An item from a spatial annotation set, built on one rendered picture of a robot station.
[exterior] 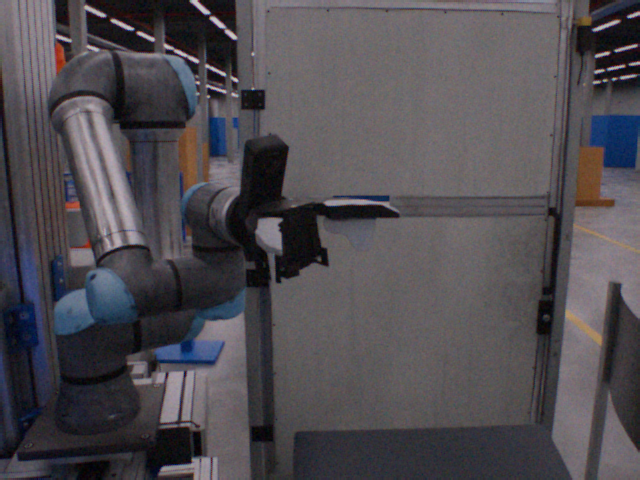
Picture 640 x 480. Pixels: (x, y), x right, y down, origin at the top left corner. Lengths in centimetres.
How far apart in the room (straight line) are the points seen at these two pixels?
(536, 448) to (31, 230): 95
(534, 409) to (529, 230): 73
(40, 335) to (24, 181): 31
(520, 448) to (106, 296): 50
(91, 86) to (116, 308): 37
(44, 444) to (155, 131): 56
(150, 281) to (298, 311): 130
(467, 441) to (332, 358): 152
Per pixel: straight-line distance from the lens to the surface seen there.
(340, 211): 60
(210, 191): 75
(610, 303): 237
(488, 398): 225
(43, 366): 124
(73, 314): 98
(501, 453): 57
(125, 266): 74
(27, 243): 117
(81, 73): 94
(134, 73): 96
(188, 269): 75
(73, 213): 418
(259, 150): 59
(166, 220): 100
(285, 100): 189
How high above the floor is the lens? 155
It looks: 11 degrees down
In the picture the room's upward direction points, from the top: straight up
